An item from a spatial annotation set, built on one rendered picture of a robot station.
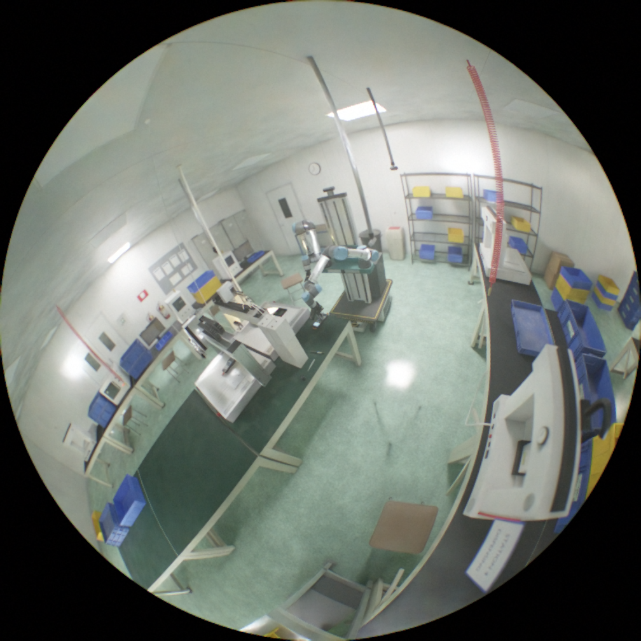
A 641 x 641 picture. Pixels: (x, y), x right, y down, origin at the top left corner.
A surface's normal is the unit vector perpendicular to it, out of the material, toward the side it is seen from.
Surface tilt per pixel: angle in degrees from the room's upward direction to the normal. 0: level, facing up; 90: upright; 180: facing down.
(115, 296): 90
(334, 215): 90
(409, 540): 2
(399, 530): 1
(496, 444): 0
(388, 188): 90
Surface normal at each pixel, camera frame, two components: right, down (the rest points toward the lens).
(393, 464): -0.30, -0.71
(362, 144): -0.51, 0.69
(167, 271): 0.80, 0.17
